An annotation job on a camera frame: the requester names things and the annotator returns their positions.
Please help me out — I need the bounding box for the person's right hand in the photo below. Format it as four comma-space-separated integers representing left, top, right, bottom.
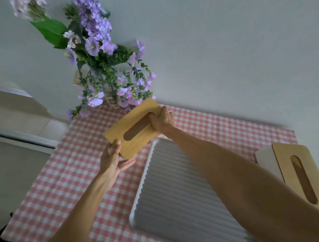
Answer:
149, 106, 175, 135

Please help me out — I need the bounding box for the person's left hand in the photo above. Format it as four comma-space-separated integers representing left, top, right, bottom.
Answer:
99, 139, 136, 184

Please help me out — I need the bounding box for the wooden slotted lid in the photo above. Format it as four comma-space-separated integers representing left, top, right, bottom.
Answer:
104, 97, 165, 160

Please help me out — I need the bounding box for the person's left forearm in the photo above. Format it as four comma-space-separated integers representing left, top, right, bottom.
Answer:
49, 173, 116, 242

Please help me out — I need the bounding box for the person's right forearm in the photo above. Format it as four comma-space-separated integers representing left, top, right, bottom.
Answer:
159, 125, 319, 242

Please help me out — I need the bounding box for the pink checkered tablecloth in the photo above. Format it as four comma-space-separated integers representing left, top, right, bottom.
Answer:
0, 101, 298, 242

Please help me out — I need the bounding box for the white ribbed tray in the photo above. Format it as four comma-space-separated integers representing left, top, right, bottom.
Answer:
129, 137, 252, 242

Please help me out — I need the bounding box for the purple flower bouquet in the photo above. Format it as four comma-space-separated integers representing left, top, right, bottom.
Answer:
10, 0, 157, 121

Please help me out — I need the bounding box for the white tissue box wooden lid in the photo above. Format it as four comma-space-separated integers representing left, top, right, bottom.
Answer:
255, 142, 319, 208

